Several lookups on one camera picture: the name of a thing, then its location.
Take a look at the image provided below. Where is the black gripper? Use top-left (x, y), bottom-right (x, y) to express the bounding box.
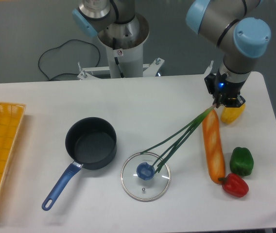
top-left (214, 80), bottom-right (245, 108)

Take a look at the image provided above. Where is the green onion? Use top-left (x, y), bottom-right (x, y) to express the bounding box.
top-left (138, 104), bottom-right (217, 173)

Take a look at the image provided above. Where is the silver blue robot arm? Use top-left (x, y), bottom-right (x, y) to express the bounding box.
top-left (72, 0), bottom-right (271, 108)

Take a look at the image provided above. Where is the yellow bell pepper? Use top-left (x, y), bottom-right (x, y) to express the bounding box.
top-left (221, 104), bottom-right (246, 124)

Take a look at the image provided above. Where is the orange baguette bread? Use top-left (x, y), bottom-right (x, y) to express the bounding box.
top-left (202, 110), bottom-right (225, 184)

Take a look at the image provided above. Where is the green bell pepper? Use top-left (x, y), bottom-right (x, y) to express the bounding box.
top-left (229, 147), bottom-right (254, 176)

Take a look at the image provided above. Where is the red bell pepper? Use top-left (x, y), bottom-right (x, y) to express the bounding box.
top-left (218, 173), bottom-right (249, 198)

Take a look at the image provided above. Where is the glass lid with blue knob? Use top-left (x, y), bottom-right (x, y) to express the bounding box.
top-left (121, 152), bottom-right (171, 202)

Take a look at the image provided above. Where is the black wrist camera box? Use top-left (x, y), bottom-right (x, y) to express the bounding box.
top-left (204, 73), bottom-right (216, 95)

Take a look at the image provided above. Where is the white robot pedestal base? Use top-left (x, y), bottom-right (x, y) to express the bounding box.
top-left (77, 13), bottom-right (165, 80)

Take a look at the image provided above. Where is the dark pot with blue handle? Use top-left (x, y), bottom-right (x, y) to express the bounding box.
top-left (41, 117), bottom-right (117, 211)

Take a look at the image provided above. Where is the black cable on floor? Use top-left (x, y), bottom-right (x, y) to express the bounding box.
top-left (38, 39), bottom-right (101, 82)

